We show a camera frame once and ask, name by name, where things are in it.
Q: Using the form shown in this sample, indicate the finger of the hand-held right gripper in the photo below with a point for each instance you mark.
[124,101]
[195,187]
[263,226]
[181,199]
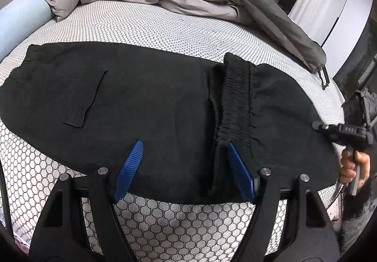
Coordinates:
[322,127]

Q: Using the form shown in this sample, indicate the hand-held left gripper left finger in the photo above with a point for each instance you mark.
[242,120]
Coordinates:
[129,170]

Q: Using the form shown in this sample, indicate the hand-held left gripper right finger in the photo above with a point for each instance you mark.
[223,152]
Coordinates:
[240,170]

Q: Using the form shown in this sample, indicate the black pants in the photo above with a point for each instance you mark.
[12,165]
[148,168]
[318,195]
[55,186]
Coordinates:
[147,102]

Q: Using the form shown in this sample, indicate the person's right forearm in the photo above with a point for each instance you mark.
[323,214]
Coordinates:
[358,209]

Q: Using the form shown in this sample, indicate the person's right hand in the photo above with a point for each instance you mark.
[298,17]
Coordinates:
[363,164]

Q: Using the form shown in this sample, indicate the dark grey cloth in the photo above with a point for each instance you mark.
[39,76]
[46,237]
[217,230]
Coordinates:
[265,8]

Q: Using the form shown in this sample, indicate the white honeycomb-patterned bed sheet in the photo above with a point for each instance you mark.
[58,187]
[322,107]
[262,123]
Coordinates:
[176,32]

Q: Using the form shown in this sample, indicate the light blue pillow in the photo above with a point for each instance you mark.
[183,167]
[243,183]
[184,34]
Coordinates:
[20,20]

